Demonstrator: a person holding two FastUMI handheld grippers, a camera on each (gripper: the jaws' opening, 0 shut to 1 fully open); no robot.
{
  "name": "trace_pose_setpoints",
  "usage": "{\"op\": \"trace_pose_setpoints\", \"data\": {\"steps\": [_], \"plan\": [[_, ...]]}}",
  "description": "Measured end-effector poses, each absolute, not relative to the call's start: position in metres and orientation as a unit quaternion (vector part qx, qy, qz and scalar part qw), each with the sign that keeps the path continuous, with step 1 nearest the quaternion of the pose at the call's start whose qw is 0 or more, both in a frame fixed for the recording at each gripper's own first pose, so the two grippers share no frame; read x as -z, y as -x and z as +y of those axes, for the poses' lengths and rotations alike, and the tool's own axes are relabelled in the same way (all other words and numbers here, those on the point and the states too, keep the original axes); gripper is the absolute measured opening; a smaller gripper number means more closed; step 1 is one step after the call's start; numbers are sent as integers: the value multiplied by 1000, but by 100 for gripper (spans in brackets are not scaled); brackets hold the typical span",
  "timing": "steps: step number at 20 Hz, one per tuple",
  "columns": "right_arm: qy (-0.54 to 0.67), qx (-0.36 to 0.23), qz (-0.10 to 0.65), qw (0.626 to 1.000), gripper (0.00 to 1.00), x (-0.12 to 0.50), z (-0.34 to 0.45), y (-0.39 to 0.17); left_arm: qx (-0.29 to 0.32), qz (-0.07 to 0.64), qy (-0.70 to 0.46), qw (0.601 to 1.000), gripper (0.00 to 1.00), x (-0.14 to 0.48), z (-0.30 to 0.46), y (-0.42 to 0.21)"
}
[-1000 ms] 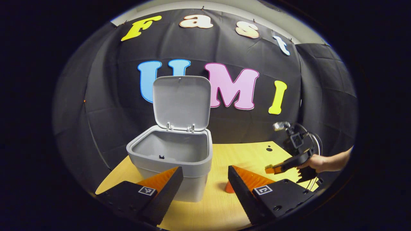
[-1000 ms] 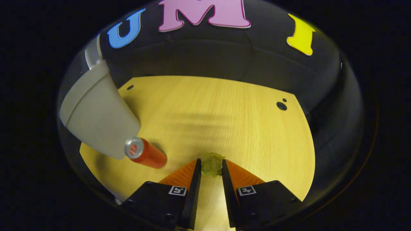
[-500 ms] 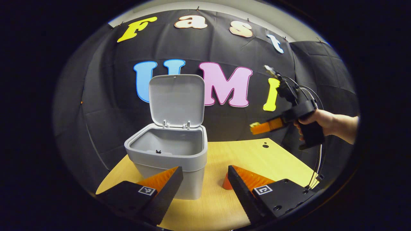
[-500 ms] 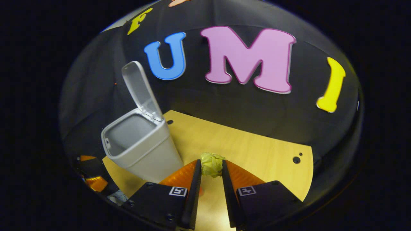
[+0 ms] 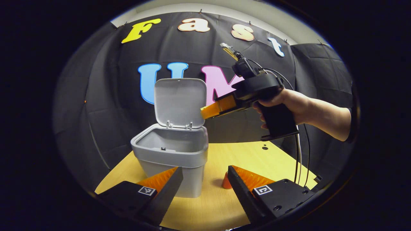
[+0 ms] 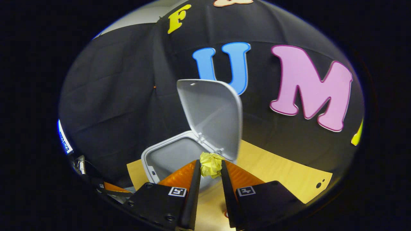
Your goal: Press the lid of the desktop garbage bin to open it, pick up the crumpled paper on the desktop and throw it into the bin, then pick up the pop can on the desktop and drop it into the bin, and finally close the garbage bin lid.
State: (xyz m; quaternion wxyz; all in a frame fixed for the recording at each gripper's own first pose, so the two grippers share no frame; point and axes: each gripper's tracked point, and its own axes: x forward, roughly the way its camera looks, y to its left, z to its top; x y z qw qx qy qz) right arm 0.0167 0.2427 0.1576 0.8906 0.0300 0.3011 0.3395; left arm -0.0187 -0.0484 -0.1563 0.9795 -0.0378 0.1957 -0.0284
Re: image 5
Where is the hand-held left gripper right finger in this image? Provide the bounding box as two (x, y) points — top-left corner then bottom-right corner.
(227, 165), (317, 225)

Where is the wooden desktop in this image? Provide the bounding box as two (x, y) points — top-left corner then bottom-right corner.
(94, 141), (319, 231)

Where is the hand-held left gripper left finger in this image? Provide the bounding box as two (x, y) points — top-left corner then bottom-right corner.
(96, 167), (184, 225)

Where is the red pop can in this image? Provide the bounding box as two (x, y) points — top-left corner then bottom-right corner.
(221, 171), (232, 190)

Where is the grey desktop garbage bin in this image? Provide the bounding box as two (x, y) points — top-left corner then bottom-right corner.
(130, 78), (209, 199)

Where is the white cable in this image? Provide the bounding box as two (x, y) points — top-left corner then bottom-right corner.
(258, 70), (303, 185)

